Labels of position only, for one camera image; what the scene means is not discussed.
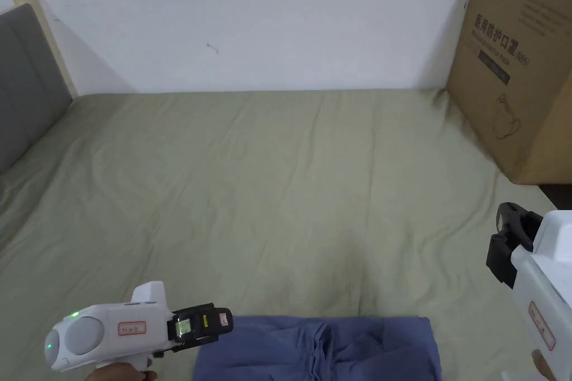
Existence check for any person's right hand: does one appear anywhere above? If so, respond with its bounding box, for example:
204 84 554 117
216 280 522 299
532 349 556 381

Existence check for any grey padded headboard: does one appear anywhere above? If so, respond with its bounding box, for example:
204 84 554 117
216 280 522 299
0 0 80 175

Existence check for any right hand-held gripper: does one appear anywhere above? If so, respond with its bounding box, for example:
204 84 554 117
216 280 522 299
486 202 572 381

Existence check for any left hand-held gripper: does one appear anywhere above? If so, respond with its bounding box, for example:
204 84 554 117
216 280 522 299
44 281 235 373

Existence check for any dark blue garment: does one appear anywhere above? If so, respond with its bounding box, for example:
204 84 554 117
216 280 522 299
193 315 443 381

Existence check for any bed with pale green sheet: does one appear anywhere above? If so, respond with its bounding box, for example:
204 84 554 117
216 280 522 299
0 88 559 381

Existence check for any large brown cardboard carton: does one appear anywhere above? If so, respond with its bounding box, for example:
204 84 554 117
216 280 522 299
446 0 572 185

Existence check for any person's left hand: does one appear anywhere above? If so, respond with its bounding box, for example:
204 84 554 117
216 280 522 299
82 362 158 381

